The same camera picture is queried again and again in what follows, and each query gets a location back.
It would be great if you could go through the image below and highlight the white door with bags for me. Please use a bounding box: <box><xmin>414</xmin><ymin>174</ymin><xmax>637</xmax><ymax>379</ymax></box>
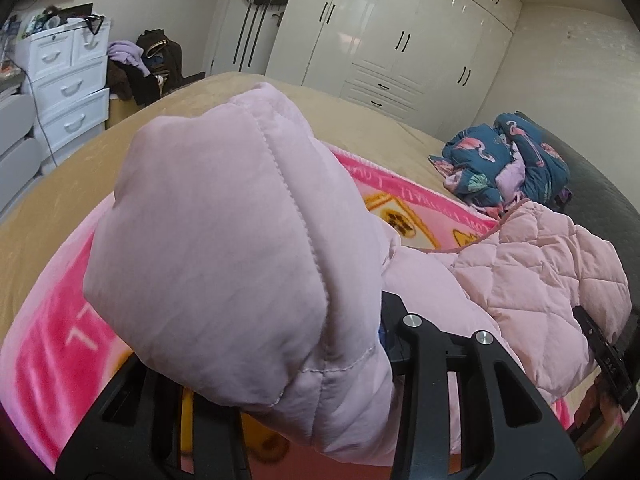
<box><xmin>204</xmin><ymin>0</ymin><xmax>285</xmax><ymax>76</ymax></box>

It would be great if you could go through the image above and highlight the beige bed sheet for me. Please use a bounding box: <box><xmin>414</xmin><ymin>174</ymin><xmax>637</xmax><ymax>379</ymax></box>
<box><xmin>0</xmin><ymin>70</ymin><xmax>452</xmax><ymax>340</ymax></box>

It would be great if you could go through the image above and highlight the blue flamingo print quilt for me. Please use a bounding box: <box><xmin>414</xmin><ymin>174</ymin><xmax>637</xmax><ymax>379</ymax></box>
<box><xmin>430</xmin><ymin>112</ymin><xmax>573</xmax><ymax>219</ymax></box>

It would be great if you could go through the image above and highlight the black bag on floor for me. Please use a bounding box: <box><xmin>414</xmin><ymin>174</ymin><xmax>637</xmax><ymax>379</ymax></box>
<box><xmin>114</xmin><ymin>28</ymin><xmax>184</xmax><ymax>106</ymax></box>

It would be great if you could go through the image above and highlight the lavender clothes pile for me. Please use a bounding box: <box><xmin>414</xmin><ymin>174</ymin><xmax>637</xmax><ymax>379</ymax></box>
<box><xmin>106</xmin><ymin>40</ymin><xmax>151</xmax><ymax>77</ymax></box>

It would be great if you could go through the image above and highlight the grey quilted headboard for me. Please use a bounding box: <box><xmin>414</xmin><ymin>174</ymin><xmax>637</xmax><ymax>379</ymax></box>
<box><xmin>515</xmin><ymin>110</ymin><xmax>640</xmax><ymax>311</ymax></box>

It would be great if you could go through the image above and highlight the white glossy wardrobe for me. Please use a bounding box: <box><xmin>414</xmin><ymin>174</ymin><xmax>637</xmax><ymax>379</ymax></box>
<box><xmin>266</xmin><ymin>0</ymin><xmax>522</xmax><ymax>141</ymax></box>

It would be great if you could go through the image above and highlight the pink quilted jacket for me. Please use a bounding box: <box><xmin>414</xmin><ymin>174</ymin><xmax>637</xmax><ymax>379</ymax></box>
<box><xmin>81</xmin><ymin>81</ymin><xmax>634</xmax><ymax>467</ymax></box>

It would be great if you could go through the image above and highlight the pink cartoon bear blanket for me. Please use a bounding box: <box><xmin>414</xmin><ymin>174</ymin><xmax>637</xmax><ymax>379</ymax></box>
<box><xmin>0</xmin><ymin>142</ymin><xmax>616</xmax><ymax>476</ymax></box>

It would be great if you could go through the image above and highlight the white drawer cabinet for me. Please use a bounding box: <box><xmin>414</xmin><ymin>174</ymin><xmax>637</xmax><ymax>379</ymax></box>
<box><xmin>12</xmin><ymin>14</ymin><xmax>111</xmax><ymax>168</ymax></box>

